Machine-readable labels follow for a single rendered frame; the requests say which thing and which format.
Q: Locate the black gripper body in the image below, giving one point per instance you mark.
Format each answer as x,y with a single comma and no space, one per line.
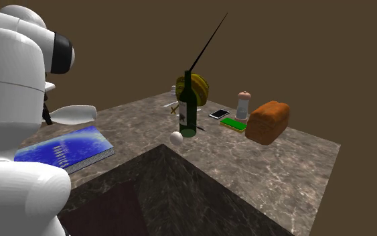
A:
47,114

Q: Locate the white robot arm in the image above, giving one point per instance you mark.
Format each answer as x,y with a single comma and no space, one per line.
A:
8,108

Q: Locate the blue book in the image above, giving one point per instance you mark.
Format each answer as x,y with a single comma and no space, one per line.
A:
67,147

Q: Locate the silver knife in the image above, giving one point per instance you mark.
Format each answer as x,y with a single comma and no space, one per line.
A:
170,104

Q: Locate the yellow crossed sticks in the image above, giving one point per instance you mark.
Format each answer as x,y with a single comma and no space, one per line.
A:
174,109

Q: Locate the small clear shaker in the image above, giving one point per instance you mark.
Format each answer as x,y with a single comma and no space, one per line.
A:
173,90

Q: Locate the white egg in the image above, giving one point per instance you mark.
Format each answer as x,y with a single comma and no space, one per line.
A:
176,138

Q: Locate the dark green wine bottle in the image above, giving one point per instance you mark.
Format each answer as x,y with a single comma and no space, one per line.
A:
188,111

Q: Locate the dark marbled robot stand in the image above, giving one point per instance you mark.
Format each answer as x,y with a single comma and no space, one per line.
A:
175,196

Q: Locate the black pen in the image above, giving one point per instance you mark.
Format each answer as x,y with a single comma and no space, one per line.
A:
201,128

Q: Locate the yellow banana bunch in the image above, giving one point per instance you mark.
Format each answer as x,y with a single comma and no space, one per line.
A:
200,86

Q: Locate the black smartphone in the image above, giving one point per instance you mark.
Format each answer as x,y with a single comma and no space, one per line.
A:
219,114

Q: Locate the thin black rod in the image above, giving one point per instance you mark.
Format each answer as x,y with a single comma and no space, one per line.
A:
207,42

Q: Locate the green and yellow sponge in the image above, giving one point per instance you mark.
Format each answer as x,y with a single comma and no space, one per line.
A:
234,124

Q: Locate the clear grinder with pink top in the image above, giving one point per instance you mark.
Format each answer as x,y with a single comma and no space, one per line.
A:
242,108

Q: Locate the brown bread loaf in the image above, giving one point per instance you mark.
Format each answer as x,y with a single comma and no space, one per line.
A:
268,122

